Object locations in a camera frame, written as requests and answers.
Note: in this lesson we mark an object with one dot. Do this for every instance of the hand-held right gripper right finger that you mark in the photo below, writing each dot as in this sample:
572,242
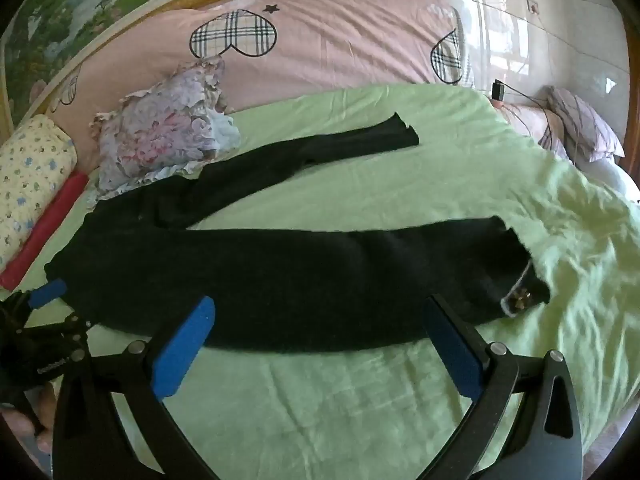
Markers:
452,355

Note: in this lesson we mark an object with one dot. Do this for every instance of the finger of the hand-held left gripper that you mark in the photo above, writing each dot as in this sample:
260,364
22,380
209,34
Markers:
47,294

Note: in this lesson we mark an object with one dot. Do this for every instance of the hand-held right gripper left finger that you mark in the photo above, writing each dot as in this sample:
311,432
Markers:
182,350

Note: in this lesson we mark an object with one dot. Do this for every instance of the person's left hand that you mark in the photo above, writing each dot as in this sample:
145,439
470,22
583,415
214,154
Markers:
22,427

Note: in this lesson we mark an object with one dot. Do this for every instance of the red folded cloth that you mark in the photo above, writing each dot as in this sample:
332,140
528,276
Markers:
50,220

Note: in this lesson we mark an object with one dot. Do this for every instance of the green bed sheet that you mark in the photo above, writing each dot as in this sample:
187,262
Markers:
350,410

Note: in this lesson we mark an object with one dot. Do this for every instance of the yellow dotted pillow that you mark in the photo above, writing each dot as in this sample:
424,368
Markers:
30,175

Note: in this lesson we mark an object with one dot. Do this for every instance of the floral ruffled pillow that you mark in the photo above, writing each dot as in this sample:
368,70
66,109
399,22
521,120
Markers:
160,135

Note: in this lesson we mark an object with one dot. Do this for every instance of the white bedding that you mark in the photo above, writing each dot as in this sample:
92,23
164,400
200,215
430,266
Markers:
615,180

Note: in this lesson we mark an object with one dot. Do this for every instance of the pink pillow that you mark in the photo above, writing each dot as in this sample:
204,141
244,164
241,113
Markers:
530,122

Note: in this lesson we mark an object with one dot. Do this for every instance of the black charger plug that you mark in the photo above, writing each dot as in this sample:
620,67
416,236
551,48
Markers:
497,91

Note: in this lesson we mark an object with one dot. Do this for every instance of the lilac striped pillow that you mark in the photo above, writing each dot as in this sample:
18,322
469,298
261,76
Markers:
590,125

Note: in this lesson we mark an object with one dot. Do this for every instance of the gold framed landscape painting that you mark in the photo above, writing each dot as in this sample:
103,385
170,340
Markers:
100,0

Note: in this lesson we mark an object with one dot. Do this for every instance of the pink quilt with plaid hearts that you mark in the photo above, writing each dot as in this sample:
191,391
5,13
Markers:
340,40

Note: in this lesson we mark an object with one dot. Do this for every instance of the wooden door frame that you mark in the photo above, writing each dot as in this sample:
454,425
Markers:
632,85

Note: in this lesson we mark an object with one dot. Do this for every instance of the wall socket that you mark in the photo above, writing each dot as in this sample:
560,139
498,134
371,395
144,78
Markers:
534,6

